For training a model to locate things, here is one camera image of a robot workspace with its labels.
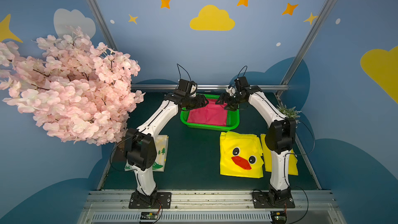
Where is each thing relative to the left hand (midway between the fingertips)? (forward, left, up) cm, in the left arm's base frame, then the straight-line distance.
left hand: (204, 100), depth 86 cm
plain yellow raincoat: (-27, -51, -22) cm, 62 cm away
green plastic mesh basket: (0, +13, -16) cm, 20 cm away
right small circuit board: (-51, -37, -25) cm, 68 cm away
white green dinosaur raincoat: (-16, +25, -21) cm, 37 cm away
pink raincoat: (+4, -6, -17) cm, 19 cm away
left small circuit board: (-52, +25, -24) cm, 63 cm away
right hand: (+3, -11, -6) cm, 13 cm away
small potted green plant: (-3, -49, -5) cm, 49 cm away
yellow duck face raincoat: (-22, -23, -22) cm, 39 cm away
